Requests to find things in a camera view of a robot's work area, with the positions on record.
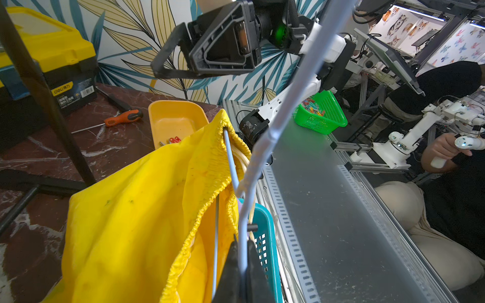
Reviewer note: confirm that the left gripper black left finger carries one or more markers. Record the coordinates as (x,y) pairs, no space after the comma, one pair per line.
(228,289)

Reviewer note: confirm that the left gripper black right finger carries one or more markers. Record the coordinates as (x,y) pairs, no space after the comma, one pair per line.
(257,286)

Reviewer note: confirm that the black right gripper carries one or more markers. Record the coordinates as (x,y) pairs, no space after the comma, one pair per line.
(224,41)

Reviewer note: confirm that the yellow shorts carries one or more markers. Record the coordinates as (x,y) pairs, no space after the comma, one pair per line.
(158,230)

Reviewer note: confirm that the white wire hanger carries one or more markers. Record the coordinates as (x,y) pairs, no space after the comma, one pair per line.
(321,43)

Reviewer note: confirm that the red clothespin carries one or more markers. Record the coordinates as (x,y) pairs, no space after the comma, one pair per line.
(175,139)

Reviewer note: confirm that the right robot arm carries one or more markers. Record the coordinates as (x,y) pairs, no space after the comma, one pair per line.
(288,36)

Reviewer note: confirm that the operator hand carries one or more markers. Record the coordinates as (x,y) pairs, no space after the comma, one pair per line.
(443,147)

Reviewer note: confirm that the teal plastic basket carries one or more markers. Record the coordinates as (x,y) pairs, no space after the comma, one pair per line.
(266,247)

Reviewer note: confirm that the yellow plastic tray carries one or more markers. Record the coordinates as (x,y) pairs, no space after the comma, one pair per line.
(170,118)

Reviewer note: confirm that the yellow black plastic toolbox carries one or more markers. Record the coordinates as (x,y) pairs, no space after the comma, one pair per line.
(68,65)

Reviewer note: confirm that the green plastic basket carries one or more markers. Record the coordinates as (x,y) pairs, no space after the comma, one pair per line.
(320,113)

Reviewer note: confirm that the black clothes rack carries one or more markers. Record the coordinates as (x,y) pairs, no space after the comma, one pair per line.
(16,180)

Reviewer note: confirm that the seated operator person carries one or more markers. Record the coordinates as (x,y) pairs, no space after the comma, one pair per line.
(444,217)

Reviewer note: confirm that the black handled screwdriver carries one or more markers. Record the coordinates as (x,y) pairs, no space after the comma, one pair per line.
(119,104)

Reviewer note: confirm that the orange handled screwdriver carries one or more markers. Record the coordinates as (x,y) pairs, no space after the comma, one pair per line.
(123,118)

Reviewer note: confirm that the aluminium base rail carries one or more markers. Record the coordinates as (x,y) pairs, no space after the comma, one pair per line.
(336,240)

